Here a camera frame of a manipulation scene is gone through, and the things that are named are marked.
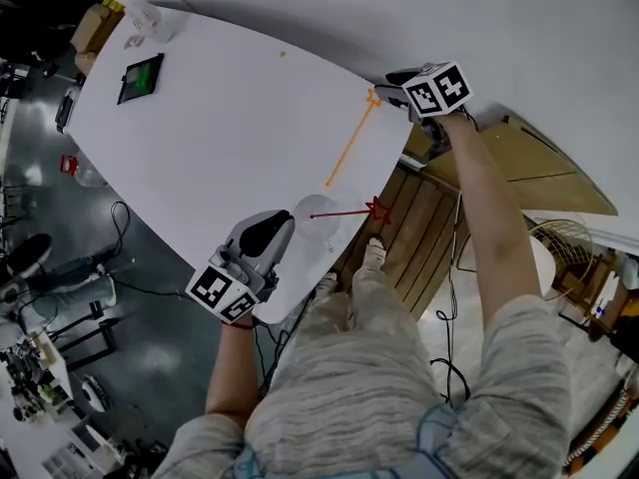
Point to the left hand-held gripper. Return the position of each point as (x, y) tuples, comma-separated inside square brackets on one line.
[(219, 292)]

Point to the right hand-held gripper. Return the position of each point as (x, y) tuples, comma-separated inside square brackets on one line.
[(439, 90)]

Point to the clear glass cup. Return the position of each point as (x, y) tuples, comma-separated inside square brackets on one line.
[(314, 230)]

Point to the orange star wand stick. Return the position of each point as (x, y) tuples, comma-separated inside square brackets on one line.
[(352, 143)]

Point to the red star wand stick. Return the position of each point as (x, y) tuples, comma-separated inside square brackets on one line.
[(344, 213)]

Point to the person's right forearm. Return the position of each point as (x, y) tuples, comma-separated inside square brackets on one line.
[(484, 217)]

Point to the person's left forearm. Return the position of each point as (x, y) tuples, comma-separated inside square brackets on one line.
[(232, 372)]

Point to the small cardboard sheet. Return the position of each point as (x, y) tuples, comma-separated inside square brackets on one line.
[(417, 140)]

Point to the person's cream shoe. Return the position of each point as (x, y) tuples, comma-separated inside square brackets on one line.
[(373, 252), (327, 282)]

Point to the flat white box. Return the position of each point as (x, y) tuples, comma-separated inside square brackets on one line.
[(413, 161)]

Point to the red wrist band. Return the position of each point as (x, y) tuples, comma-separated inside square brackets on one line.
[(242, 325)]

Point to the person's beige trousers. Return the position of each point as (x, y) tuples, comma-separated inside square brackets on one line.
[(369, 297)]

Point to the wooden slat platform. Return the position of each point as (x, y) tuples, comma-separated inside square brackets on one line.
[(419, 227)]

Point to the large cardboard sheet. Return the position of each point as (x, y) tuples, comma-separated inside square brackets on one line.
[(539, 167)]

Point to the person's grey striped shirt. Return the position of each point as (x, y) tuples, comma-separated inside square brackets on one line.
[(349, 392)]

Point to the clear water jug red cap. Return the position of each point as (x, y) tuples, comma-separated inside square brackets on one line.
[(87, 175)]

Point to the black tablet green screen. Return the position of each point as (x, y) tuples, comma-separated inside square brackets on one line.
[(140, 80)]

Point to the white round floor device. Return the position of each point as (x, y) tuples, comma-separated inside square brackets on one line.
[(95, 394)]

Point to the small white packet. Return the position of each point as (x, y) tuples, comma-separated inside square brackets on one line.
[(134, 42)]

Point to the silver black device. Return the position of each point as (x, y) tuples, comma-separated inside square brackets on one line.
[(64, 110)]

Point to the white work desk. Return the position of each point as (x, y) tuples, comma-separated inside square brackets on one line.
[(55, 367)]

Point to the brown cardboard box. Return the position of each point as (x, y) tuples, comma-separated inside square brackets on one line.
[(95, 28), (85, 63)]

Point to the light blue chest harness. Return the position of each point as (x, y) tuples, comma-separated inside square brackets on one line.
[(434, 432)]

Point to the wooden side shelf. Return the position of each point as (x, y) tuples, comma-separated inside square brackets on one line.
[(574, 277)]

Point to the black metal frame stand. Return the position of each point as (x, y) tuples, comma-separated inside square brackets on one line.
[(105, 342)]

